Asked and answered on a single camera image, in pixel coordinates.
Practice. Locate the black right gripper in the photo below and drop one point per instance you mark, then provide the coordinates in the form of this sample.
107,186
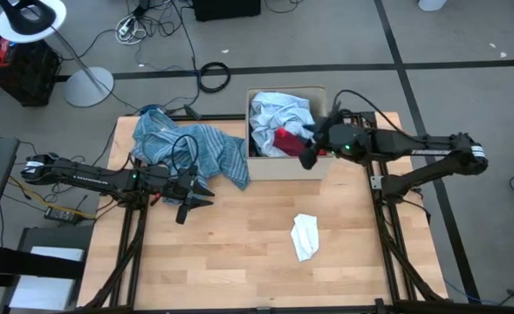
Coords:
309,159

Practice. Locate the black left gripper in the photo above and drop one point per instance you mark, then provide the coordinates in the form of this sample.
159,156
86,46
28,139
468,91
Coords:
180,187

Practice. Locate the red cloth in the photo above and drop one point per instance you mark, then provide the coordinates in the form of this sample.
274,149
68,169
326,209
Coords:
289,141

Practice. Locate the light blue shirt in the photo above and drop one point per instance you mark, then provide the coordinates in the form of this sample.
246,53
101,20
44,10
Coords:
278,113

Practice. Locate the blue striped towel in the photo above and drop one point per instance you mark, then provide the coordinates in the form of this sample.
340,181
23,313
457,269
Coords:
221,152

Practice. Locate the plain white cloth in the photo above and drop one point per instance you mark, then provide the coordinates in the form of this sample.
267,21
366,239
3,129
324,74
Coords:
305,237

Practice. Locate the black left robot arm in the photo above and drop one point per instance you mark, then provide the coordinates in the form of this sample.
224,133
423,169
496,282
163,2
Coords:
91,178

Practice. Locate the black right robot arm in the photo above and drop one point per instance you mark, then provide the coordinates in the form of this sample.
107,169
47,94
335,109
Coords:
396,144

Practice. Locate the open cardboard box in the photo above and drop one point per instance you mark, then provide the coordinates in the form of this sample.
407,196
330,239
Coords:
283,170

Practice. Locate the black power supply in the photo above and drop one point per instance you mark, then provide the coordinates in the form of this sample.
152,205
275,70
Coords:
62,214

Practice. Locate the dark grey cart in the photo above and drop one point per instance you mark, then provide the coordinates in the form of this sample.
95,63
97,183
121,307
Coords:
56,235

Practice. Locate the black box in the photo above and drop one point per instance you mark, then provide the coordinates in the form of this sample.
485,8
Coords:
226,8

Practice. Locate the white round floor stand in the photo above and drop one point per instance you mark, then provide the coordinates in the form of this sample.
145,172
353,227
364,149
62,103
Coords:
88,87

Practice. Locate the white panel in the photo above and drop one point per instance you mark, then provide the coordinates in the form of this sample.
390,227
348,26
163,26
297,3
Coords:
47,279

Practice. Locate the white container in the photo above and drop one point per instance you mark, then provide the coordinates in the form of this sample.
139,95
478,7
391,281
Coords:
431,4

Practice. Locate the white power strip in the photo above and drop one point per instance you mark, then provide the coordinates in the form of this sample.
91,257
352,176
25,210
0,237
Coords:
125,26

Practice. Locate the black crate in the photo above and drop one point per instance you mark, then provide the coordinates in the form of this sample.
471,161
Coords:
29,74

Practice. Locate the red box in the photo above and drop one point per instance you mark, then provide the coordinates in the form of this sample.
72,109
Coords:
1,50

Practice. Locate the black headset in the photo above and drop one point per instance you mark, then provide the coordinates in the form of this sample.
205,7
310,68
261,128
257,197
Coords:
25,22

